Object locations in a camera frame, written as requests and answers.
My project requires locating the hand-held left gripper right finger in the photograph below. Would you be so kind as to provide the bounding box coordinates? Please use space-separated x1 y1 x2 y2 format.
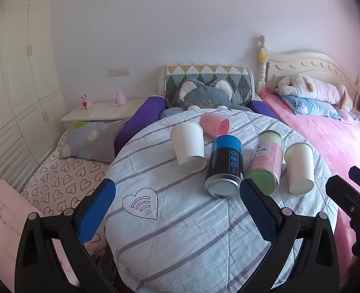
239 178 341 293

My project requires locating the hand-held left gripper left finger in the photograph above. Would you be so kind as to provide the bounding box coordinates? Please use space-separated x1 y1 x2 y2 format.
14 178 117 293

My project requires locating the slim white paper cup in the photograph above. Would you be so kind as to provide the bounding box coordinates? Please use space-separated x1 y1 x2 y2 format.
284 142 315 195

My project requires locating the wide white paper cup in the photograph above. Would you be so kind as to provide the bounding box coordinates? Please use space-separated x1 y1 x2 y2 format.
170 122 208 174

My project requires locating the pink speckled plastic cup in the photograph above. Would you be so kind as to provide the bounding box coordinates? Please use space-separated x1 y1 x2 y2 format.
199 112 231 139

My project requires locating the heart print bedsheet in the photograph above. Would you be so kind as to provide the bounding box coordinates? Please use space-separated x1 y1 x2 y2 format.
21 129 120 251

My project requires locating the pink bedsheet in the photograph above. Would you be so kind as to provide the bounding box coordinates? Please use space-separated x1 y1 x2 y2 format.
259 90 360 283

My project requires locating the green and pink can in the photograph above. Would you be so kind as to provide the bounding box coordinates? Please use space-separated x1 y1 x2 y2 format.
244 130 284 195

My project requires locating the white pillow with blue print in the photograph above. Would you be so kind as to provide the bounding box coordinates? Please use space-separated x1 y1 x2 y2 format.
340 108 360 127

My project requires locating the blue and black can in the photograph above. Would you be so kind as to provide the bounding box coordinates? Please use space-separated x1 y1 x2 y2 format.
204 135 244 200

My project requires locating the grey flower pillow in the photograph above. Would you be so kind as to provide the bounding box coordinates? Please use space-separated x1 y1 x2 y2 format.
58 120 129 163

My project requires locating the blue printed pillow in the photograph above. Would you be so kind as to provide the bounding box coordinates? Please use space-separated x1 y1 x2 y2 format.
274 94 342 120

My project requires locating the purple bed bumper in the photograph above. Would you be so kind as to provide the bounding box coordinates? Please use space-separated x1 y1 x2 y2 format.
248 99 278 120
114 96 165 157

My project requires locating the white dog plush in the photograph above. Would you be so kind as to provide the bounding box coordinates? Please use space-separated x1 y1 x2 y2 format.
277 74 353 111

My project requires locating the white nightstand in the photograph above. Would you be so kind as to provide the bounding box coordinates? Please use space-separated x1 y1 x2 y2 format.
60 98 150 132

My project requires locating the pink toy figurine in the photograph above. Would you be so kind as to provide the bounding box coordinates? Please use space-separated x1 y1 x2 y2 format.
113 89 127 107

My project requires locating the cream wooden headboard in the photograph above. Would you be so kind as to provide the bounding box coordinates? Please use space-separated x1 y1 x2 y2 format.
257 35 360 111

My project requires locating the grey cat plush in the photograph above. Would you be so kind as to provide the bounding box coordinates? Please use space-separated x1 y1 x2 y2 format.
171 78 233 111

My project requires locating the white wardrobe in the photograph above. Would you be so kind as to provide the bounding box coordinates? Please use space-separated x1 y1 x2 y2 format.
0 0 68 187

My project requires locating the diamond patterned cushion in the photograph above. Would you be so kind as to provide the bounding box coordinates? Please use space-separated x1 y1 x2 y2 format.
164 64 253 108

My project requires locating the white wall socket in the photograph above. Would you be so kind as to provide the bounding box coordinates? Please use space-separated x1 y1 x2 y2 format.
106 68 130 77

